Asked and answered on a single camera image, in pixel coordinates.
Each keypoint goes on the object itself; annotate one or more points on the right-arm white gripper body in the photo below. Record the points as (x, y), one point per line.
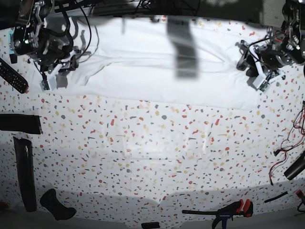
(50, 73)

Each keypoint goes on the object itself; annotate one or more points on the left-arm white gripper body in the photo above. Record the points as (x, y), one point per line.
(262, 64)

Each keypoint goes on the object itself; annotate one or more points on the white T-shirt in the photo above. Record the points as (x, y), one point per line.
(180, 60)

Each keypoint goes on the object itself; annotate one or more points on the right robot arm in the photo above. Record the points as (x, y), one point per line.
(53, 51)

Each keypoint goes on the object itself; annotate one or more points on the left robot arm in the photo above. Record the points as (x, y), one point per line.
(290, 39)

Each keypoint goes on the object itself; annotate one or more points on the black TV remote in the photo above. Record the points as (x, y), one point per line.
(12, 77)

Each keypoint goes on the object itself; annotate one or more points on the blue highlighter marker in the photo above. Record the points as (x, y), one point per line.
(12, 54)

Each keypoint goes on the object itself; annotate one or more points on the long black tube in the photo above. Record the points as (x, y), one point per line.
(24, 164)

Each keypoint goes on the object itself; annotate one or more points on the black cylinder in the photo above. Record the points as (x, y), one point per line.
(296, 168)

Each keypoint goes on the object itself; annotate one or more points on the black orange bar clamp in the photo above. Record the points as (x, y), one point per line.
(238, 208)

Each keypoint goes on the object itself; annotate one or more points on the small black block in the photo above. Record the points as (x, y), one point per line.
(150, 225)

